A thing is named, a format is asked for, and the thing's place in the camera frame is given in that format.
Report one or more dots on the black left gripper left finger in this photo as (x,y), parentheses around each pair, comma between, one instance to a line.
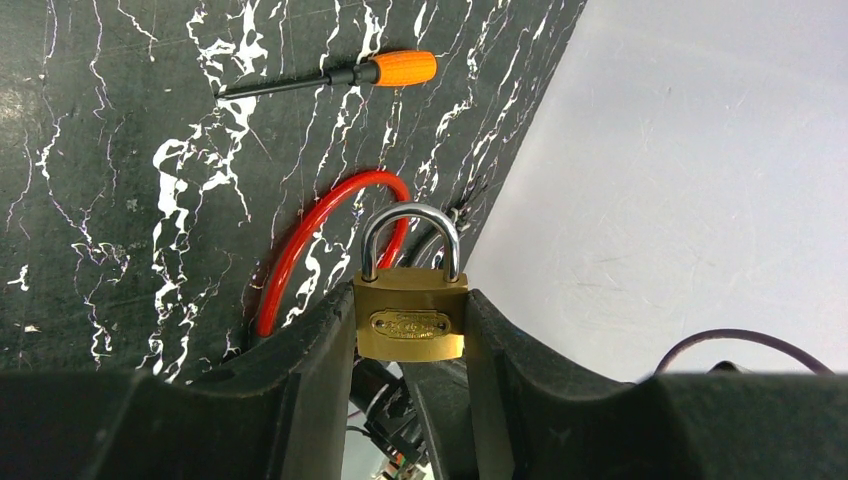
(278,411)

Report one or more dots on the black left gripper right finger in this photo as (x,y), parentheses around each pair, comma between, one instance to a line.
(513,408)

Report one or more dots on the brass padlock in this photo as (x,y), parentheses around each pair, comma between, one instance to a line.
(410,315)

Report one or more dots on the orange handled screwdriver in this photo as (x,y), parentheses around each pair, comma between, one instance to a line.
(392,69)

